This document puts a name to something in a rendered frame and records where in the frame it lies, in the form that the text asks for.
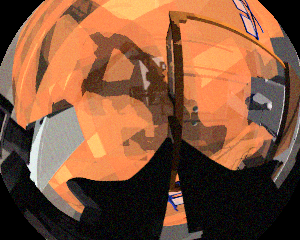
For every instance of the white flat panel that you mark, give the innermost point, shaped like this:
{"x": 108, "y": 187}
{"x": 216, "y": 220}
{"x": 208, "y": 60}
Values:
{"x": 286, "y": 52}

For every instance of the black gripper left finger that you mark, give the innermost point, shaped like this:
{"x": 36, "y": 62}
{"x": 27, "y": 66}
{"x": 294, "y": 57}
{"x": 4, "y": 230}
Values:
{"x": 143, "y": 195}

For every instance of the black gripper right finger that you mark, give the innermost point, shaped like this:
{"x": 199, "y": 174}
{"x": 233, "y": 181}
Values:
{"x": 208, "y": 187}

